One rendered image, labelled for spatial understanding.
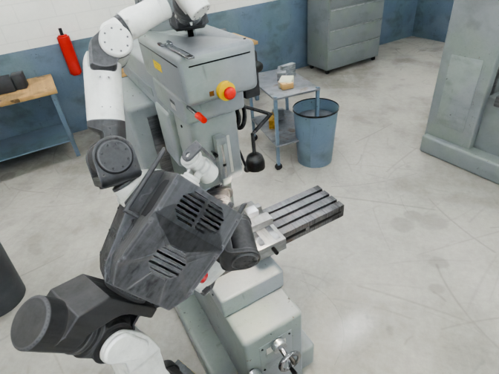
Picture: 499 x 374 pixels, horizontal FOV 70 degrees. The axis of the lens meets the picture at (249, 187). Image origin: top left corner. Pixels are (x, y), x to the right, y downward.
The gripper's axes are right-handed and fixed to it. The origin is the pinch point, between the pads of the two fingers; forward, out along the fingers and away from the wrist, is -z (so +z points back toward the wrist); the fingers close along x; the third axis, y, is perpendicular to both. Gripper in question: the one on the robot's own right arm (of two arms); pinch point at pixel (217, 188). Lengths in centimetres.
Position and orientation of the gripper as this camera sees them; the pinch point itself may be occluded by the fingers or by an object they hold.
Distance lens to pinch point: 160.8
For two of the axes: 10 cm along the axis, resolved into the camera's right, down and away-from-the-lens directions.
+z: 2.0, 5.5, -8.1
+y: 0.9, 8.1, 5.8
